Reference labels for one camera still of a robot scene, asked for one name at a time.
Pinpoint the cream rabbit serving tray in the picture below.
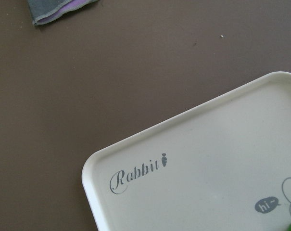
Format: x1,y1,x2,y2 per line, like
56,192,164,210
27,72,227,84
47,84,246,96
82,72,291,231

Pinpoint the folded grey cloth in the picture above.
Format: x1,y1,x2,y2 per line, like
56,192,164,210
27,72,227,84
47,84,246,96
27,0,96,26

